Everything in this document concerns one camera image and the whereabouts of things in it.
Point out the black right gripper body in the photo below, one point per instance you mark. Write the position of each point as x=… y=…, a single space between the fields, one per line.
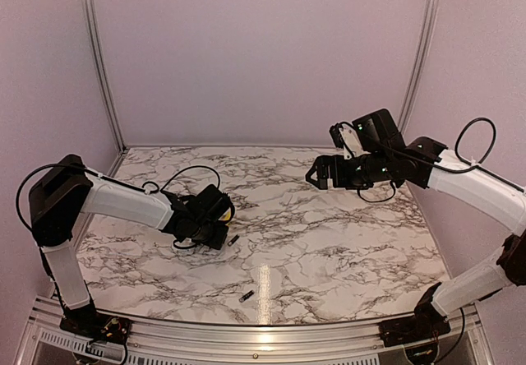
x=352 y=178

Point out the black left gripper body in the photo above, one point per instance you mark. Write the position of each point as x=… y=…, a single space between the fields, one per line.
x=203 y=233

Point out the yellow screwdriver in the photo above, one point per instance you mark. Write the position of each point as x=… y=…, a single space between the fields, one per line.
x=227 y=217

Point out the black AAA battery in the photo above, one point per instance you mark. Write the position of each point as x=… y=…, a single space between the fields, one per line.
x=246 y=296
x=233 y=240

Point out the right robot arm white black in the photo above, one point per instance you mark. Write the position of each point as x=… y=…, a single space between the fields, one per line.
x=429 y=164

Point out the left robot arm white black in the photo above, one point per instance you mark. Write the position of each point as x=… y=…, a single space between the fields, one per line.
x=68 y=189

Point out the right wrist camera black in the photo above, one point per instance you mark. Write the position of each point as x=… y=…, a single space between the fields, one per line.
x=336 y=135

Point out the front aluminium rail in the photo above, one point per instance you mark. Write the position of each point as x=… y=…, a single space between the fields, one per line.
x=152 y=341

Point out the right aluminium frame post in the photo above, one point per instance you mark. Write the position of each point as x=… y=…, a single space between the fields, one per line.
x=423 y=49

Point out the aluminium frame post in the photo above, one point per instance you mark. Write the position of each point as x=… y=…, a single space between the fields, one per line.
x=423 y=49
x=102 y=75

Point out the left aluminium frame post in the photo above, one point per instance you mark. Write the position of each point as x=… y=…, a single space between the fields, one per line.
x=102 y=75

